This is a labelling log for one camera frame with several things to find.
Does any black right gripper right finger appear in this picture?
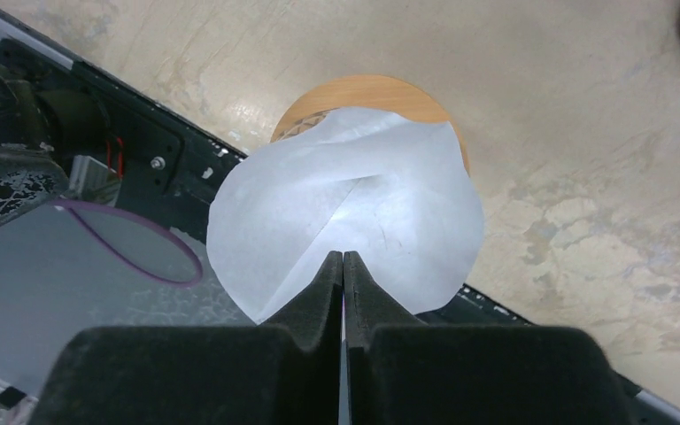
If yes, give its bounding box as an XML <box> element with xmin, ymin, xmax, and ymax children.
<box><xmin>343</xmin><ymin>251</ymin><xmax>634</xmax><ymax>424</ymax></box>

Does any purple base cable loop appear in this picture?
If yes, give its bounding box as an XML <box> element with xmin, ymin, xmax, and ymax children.
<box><xmin>52</xmin><ymin>197</ymin><xmax>205</xmax><ymax>290</ymax></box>

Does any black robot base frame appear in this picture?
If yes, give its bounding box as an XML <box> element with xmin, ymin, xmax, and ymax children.
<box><xmin>0</xmin><ymin>0</ymin><xmax>535</xmax><ymax>329</ymax></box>

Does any white paper coffee filter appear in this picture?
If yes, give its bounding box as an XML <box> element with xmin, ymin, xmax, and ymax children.
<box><xmin>206</xmin><ymin>107</ymin><xmax>484</xmax><ymax>323</ymax></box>

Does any light wooden dripper ring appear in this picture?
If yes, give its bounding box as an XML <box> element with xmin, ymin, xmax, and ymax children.
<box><xmin>269</xmin><ymin>74</ymin><xmax>471</xmax><ymax>177</ymax></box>

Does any clear ribbed glass dripper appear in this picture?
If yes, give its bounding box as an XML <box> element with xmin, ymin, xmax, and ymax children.
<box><xmin>270</xmin><ymin>110</ymin><xmax>330</xmax><ymax>143</ymax></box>

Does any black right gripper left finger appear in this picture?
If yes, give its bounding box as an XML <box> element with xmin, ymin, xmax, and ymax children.
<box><xmin>30</xmin><ymin>251</ymin><xmax>343</xmax><ymax>424</ymax></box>

